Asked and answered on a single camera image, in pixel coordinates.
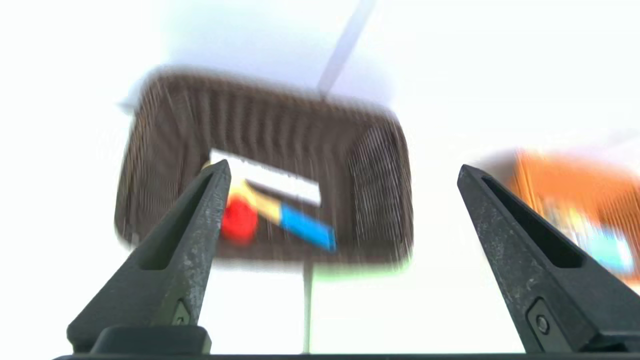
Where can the orange wicker basket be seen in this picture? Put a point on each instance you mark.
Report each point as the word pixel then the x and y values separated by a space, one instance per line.
pixel 575 190

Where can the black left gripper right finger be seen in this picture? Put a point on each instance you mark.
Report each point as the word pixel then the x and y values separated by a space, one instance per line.
pixel 550 285

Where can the red rubber duck toy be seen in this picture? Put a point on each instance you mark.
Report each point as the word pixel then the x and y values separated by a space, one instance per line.
pixel 240 222

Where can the white marker pen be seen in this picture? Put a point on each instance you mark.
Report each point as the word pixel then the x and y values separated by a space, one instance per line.
pixel 280 182

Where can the dark brown wicker basket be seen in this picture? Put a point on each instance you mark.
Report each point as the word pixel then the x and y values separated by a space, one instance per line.
pixel 300 130

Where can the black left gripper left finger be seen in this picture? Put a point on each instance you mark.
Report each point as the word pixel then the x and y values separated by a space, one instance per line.
pixel 170 280

